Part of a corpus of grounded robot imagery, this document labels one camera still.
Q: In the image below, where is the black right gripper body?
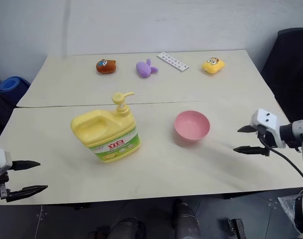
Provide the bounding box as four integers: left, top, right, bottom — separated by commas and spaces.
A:
255, 125, 279, 149

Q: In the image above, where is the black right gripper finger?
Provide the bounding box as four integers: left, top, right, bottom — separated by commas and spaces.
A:
233, 146, 271, 157
237, 125, 257, 133

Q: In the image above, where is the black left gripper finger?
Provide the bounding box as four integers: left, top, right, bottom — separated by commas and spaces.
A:
6, 185, 49, 203
11, 160, 41, 171

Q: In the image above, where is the pink plastic bowl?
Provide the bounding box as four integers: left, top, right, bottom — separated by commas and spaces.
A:
173, 110, 211, 142

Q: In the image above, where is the yellow detergent pump bottle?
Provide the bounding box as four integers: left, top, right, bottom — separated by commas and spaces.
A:
70, 92, 142, 164

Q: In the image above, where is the clear plastic bag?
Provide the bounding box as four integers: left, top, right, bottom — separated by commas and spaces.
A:
277, 193, 302, 220

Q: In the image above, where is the black office chair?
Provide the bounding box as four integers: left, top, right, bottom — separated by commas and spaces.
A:
260, 28, 303, 123

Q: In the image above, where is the yellow cartoon plush toy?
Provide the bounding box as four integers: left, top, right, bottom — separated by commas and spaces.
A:
201, 57, 226, 75

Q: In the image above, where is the blue rolled foam mat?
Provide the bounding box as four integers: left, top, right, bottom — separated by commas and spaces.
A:
0, 76, 31, 101

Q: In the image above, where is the dark cylindrical shape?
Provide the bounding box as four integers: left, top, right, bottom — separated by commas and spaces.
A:
172, 198, 201, 239

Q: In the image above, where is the dark rounded shape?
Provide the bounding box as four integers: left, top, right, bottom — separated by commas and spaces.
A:
108, 217, 148, 239

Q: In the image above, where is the purple bunny plush toy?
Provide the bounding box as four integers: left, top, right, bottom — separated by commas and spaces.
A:
135, 58, 159, 80

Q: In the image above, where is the brown bear plush toy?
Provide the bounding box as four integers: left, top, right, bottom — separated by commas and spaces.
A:
96, 59, 117, 75

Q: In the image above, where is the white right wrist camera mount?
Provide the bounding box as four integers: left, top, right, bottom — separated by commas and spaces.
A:
249, 108, 287, 149

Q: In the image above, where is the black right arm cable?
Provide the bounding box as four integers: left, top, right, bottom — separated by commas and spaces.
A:
258, 126, 303, 181

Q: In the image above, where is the black rectangular bracket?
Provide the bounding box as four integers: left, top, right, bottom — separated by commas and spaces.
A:
227, 218, 245, 239

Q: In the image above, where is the white wall conduit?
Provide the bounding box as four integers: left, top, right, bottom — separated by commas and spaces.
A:
63, 0, 69, 56

